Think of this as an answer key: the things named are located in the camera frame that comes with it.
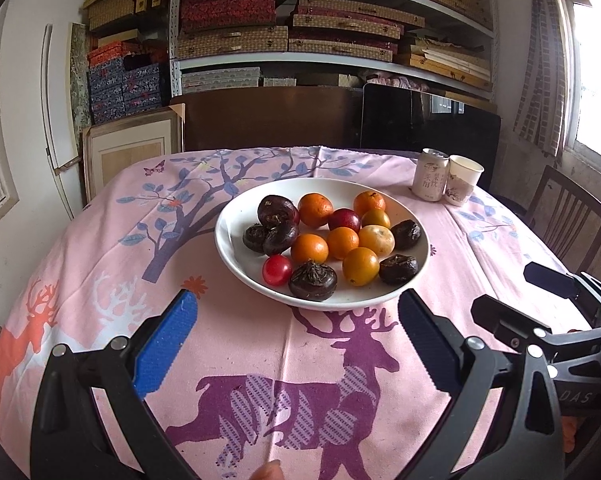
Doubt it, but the pale yellow orange fruit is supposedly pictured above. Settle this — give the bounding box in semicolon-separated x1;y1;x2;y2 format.
358;224;395;258

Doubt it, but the small red cherry tomato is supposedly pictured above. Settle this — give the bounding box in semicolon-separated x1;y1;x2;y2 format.
261;255;293;287

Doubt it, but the dark red plum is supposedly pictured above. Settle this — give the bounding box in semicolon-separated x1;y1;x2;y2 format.
328;208;360;233

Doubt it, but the large orange tangerine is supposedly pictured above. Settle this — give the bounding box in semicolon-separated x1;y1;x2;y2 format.
297;193;334;229

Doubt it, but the person's right hand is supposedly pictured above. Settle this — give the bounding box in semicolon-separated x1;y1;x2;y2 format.
561;416;578;454

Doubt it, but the person's left hand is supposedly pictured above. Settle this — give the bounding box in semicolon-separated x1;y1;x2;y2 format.
250;460;284;480

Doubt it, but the dark wooden chair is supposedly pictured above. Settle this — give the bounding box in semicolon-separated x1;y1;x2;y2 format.
523;165;601;272

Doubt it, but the white paper cup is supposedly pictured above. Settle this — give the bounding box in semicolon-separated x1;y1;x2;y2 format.
444;155;484;206

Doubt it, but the patterned curtain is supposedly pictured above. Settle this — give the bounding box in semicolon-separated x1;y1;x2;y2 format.
513;0;567;157

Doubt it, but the pear drink can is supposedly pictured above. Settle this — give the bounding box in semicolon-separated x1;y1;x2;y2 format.
411;148;449;202

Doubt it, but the framed picture leaning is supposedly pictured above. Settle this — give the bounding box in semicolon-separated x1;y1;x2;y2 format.
82;104;186;202

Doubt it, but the black panel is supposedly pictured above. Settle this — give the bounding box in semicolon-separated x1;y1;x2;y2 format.
361;84;501;190

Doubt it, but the dark wooden board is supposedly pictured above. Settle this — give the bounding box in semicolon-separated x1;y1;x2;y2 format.
171;87;363;151

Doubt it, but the stack of blue patterned boxes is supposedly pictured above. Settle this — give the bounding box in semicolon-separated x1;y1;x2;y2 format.
88;55;164;125

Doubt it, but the white metal shelving unit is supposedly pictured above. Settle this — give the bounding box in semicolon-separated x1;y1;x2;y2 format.
168;0;497;102

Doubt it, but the red patterned flat box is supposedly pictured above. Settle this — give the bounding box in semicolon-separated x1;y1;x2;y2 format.
180;0;276;34

